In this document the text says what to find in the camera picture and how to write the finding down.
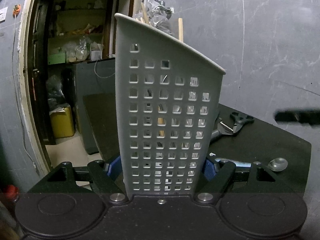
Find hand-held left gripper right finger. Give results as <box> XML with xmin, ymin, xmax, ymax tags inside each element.
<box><xmin>196</xmin><ymin>158</ymin><xmax>277</xmax><ymax>203</ymax></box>

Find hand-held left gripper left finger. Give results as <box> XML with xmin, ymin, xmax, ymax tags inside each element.
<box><xmin>46</xmin><ymin>159</ymin><xmax>127</xmax><ymax>203</ymax></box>

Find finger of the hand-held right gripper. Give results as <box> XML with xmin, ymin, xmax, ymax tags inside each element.
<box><xmin>274</xmin><ymin>109</ymin><xmax>320</xmax><ymax>126</ymax></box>

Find black-handled kitchen tool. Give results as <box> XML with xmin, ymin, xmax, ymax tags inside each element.
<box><xmin>209</xmin><ymin>121</ymin><xmax>235</xmax><ymax>144</ymax></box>

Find blue-handled metal spoon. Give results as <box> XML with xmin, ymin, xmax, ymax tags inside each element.
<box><xmin>215</xmin><ymin>157</ymin><xmax>288</xmax><ymax>173</ymax></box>

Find grey perforated utensil basket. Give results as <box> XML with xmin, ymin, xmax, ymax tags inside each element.
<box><xmin>114</xmin><ymin>12</ymin><xmax>227</xmax><ymax>197</ymax></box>

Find green-handled scissors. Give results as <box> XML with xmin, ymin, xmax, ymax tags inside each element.
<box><xmin>229</xmin><ymin>112</ymin><xmax>255</xmax><ymax>136</ymax></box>

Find yellow jerry can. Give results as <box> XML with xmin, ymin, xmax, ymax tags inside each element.
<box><xmin>49</xmin><ymin>106</ymin><xmax>75</xmax><ymax>138</ymax></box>

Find dark grey cabinet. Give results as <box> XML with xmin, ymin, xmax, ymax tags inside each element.
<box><xmin>74</xmin><ymin>57</ymin><xmax>120</xmax><ymax>155</ymax></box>

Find dark wooden door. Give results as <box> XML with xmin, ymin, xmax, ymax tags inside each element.
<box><xmin>27</xmin><ymin>0</ymin><xmax>58</xmax><ymax>145</ymax></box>

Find small white box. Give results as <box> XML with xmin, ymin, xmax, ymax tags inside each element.
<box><xmin>90</xmin><ymin>44</ymin><xmax>103</xmax><ymax>60</ymax></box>

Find green box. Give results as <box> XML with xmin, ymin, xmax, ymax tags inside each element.
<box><xmin>47</xmin><ymin>53</ymin><xmax>66</xmax><ymax>65</ymax></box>

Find clear plastic bag on shelf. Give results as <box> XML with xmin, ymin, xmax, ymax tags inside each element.
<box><xmin>65</xmin><ymin>36</ymin><xmax>90</xmax><ymax>62</ymax></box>

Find wooden storage shelves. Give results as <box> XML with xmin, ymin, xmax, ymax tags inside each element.
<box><xmin>47</xmin><ymin>0</ymin><xmax>117</xmax><ymax>65</ymax></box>

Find plastic bag of dark contents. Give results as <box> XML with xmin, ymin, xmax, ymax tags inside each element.
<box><xmin>147</xmin><ymin>5</ymin><xmax>175</xmax><ymax>37</ymax></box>

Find thin white wire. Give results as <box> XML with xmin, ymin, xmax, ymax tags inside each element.
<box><xmin>94</xmin><ymin>60</ymin><xmax>117</xmax><ymax>78</ymax></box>

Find white cable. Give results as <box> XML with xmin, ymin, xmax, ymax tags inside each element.
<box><xmin>14</xmin><ymin>15</ymin><xmax>42</xmax><ymax>173</ymax></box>

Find white door frame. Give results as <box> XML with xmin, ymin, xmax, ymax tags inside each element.
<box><xmin>17</xmin><ymin>0</ymin><xmax>144</xmax><ymax>170</ymax></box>

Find metal wall tap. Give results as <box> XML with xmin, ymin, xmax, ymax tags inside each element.
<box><xmin>154</xmin><ymin>0</ymin><xmax>175</xmax><ymax>14</ymax></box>

